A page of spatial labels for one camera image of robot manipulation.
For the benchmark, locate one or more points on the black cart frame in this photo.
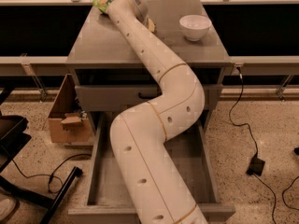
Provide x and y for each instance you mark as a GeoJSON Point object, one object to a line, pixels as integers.
{"type": "Point", "coordinates": [12, 140]}

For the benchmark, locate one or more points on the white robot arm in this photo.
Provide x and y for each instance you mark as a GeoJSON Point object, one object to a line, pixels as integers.
{"type": "Point", "coordinates": [138, 134]}

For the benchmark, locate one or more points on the black power adapter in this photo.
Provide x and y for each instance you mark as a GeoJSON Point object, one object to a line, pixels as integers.
{"type": "Point", "coordinates": [256, 166]}

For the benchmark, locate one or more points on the white bowl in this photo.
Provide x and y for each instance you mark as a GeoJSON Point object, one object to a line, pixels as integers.
{"type": "Point", "coordinates": [194, 27]}

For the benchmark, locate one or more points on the grey railing barrier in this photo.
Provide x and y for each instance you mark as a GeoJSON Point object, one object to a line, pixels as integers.
{"type": "Point", "coordinates": [34, 62]}

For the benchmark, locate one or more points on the closed grey middle drawer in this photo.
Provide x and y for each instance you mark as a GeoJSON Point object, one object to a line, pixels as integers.
{"type": "Point", "coordinates": [112, 97]}

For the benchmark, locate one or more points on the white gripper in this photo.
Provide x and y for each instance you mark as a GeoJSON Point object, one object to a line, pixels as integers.
{"type": "Point", "coordinates": [139, 4]}

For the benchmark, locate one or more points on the cardboard box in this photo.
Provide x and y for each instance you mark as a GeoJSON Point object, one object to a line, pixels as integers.
{"type": "Point", "coordinates": [68, 123]}

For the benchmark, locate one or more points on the open grey bottom drawer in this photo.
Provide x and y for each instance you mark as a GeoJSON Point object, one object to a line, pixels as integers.
{"type": "Point", "coordinates": [108, 200]}

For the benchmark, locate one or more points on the grey drawer cabinet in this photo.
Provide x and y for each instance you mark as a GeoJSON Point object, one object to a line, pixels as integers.
{"type": "Point", "coordinates": [101, 56]}

